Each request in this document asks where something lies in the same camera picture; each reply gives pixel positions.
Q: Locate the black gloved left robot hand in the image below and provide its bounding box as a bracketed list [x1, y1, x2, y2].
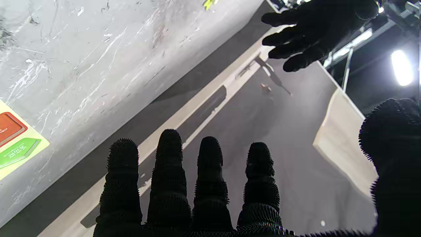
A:
[261, 0, 379, 72]

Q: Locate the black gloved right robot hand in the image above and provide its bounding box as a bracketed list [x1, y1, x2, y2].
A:
[94, 97, 421, 237]

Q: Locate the yellow wooden shape puzzle board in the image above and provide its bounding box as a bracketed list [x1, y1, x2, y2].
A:
[0, 100, 50, 180]

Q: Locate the wooden cutting board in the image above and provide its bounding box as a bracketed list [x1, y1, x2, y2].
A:
[312, 88, 379, 198]

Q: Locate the bright white studio lamp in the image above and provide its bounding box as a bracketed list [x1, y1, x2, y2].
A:
[391, 49, 414, 87]

